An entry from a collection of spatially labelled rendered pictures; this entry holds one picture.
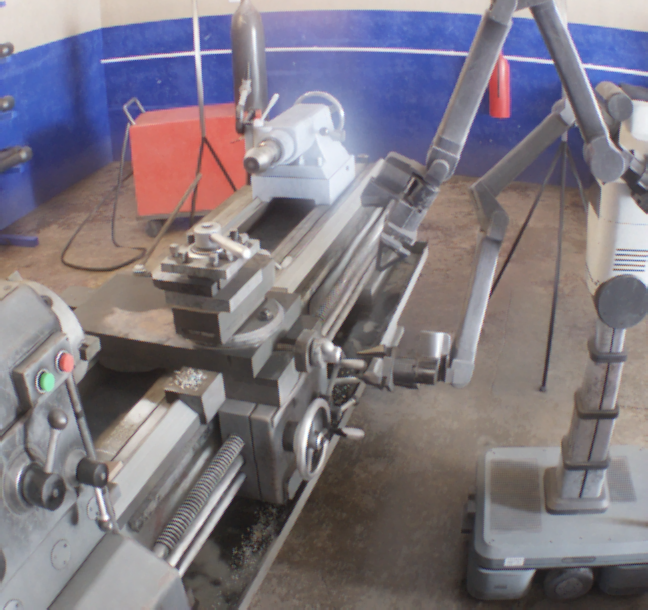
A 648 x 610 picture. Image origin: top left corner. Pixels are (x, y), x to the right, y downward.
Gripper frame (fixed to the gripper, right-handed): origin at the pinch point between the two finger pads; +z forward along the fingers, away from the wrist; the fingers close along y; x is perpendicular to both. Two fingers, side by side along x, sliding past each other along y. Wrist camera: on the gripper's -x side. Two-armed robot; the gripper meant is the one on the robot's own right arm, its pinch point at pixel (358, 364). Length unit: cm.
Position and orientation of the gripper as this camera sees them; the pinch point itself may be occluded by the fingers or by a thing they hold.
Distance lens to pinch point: 180.4
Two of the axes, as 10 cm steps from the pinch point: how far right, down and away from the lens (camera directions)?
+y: 2.0, -9.3, 3.2
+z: -9.5, -1.0, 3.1
